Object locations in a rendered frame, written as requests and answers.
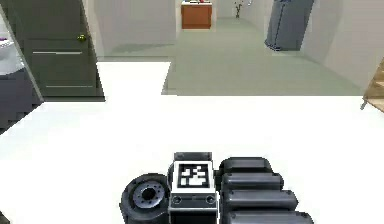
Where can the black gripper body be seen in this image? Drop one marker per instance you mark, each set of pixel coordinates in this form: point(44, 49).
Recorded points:
point(146, 196)

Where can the light wooden furniture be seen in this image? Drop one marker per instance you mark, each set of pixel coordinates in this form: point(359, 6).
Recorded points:
point(376, 88)

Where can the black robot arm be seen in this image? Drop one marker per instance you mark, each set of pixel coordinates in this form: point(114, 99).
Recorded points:
point(253, 193)

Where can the grey fridge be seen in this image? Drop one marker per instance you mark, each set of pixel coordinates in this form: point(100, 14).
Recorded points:
point(287, 25)

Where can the white bathroom fixture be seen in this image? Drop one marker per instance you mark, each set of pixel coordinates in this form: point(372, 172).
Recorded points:
point(8, 55)

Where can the orange wooden cabinet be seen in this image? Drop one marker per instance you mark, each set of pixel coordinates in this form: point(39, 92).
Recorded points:
point(196, 16)

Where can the brass door knob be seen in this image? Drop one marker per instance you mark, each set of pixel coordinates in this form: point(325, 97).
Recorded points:
point(81, 37)

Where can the dark house plant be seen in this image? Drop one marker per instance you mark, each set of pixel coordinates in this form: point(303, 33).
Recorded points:
point(238, 9)

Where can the dark green room door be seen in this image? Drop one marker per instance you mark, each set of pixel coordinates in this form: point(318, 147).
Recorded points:
point(56, 50)

